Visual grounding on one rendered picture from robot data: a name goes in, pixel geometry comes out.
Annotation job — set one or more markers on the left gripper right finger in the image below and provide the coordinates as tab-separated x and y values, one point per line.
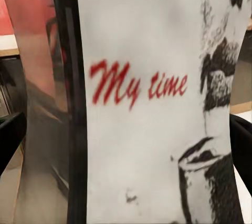
241	146

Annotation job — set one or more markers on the countertop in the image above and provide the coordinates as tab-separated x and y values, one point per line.
8	45

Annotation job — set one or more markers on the bottle of coffee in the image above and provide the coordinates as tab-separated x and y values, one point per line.
128	110

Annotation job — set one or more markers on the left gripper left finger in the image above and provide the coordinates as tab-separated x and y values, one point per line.
12	131

